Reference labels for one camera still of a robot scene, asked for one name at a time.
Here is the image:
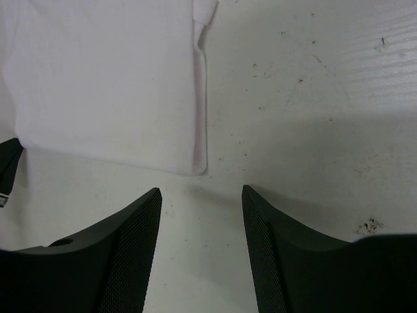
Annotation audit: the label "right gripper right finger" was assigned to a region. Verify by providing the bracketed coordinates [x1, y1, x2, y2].
[242, 185, 416, 312]

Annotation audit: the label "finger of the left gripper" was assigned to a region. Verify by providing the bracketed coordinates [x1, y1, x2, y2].
[0, 138, 23, 207]

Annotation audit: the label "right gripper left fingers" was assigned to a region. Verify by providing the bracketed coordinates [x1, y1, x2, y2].
[1, 188, 162, 312]

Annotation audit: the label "white tank top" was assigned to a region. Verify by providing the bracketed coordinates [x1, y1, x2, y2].
[1, 1, 217, 176]

